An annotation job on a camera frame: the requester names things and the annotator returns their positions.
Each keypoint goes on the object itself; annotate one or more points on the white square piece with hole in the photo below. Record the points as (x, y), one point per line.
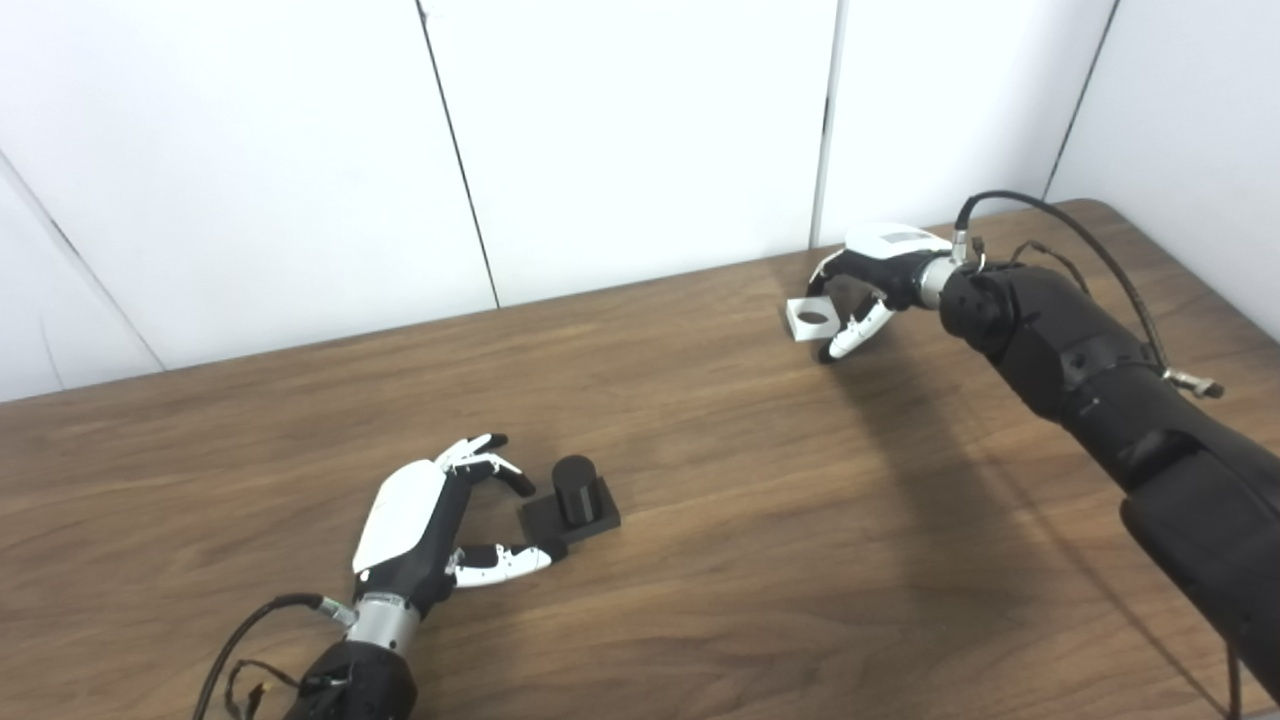
(798, 328)

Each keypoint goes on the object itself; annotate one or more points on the black peg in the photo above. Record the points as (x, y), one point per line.
(575, 495)

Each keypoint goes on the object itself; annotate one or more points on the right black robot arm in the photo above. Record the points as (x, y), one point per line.
(1100, 380)

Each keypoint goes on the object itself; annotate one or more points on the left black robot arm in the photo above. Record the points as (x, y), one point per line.
(360, 670)

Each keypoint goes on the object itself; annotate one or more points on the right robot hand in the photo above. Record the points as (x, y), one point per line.
(895, 258)

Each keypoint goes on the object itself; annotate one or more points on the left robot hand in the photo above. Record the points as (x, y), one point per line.
(410, 525)

